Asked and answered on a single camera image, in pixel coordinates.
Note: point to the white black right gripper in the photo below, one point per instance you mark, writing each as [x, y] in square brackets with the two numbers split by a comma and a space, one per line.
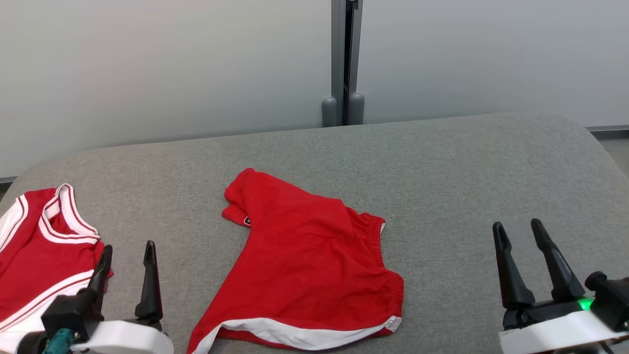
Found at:
[550, 334]

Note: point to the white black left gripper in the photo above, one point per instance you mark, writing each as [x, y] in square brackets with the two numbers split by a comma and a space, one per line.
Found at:
[128, 340]

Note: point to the red white basketball jersey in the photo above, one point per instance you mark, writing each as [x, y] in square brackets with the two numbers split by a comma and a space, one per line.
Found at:
[39, 260]

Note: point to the red shorts white trim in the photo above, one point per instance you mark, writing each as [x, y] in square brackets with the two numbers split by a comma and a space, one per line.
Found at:
[304, 255]

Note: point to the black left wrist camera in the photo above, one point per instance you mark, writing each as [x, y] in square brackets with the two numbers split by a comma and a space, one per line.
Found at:
[69, 312]

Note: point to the grey metal partition post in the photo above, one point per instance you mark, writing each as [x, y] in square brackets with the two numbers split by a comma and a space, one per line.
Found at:
[336, 49]

